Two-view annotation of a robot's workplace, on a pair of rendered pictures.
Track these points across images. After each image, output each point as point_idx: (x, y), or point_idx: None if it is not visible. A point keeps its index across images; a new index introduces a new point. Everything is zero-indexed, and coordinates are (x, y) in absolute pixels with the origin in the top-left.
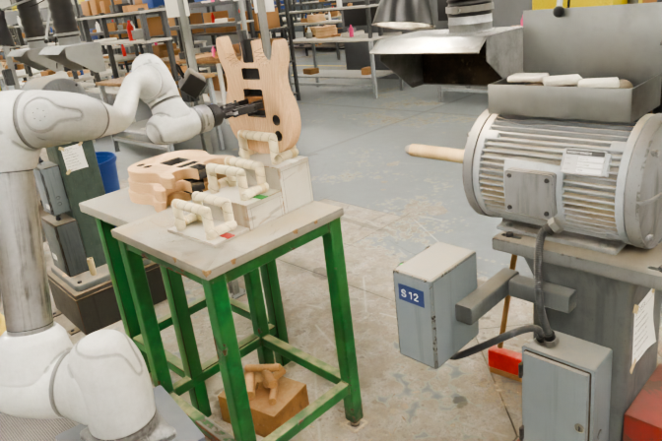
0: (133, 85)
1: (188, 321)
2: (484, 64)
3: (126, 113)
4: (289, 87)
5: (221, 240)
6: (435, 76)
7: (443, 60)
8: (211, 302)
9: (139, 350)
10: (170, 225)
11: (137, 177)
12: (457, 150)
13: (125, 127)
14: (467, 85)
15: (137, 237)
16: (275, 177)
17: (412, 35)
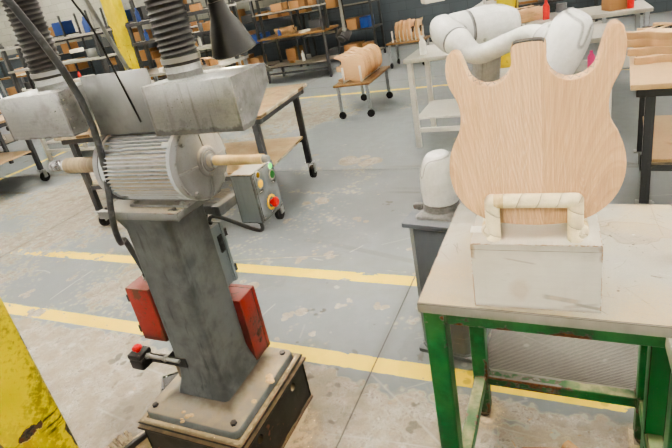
0: (504, 35)
1: (648, 369)
2: (181, 115)
3: (466, 51)
4: (460, 127)
5: None
6: (228, 123)
7: (215, 108)
8: None
9: (428, 173)
10: (604, 225)
11: None
12: (225, 155)
13: (466, 61)
14: (201, 132)
15: (606, 206)
16: None
17: (234, 69)
